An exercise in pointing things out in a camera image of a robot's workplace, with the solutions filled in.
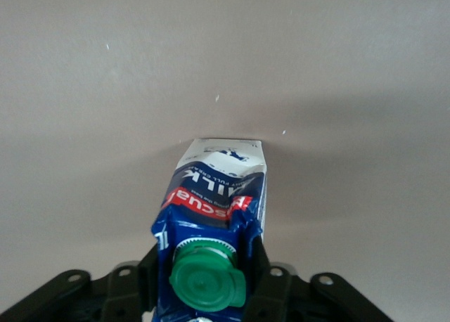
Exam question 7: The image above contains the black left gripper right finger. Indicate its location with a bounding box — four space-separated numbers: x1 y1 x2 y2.
242 236 394 322

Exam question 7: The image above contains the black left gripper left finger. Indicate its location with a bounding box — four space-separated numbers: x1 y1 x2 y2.
0 243 159 322

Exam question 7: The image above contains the blue white milk carton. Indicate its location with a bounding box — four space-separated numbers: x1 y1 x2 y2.
150 137 270 322

